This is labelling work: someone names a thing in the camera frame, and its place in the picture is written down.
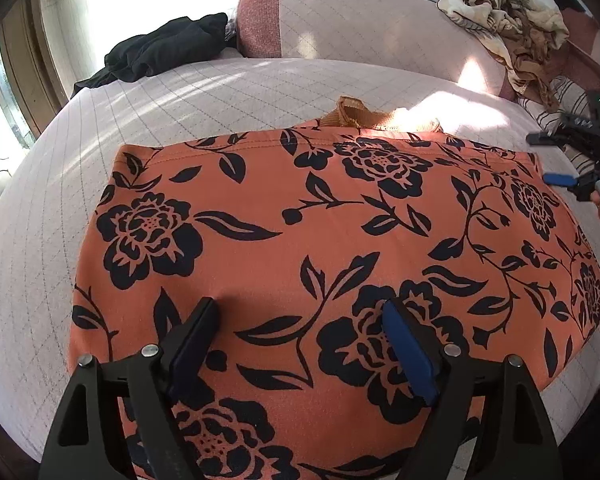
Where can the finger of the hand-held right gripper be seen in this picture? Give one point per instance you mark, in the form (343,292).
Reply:
(560,179)
(545,138)

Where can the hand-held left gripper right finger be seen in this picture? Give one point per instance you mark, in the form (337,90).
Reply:
(410,355)

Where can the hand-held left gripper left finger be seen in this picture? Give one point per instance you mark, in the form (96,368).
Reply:
(190,355)

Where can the orange black floral garment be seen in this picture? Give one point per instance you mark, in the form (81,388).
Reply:
(330,240)

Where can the white striped cloth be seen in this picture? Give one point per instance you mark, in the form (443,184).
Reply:
(550,110)

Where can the beige floral cloth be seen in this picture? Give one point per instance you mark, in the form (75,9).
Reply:
(510,10)

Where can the pink quilted bed cover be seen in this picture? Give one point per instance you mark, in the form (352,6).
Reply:
(55,200)

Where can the pink and white bolster cushion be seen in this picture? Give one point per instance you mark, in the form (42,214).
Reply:
(340,20)

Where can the wooden window frame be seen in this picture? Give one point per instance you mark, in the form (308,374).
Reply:
(30,75)

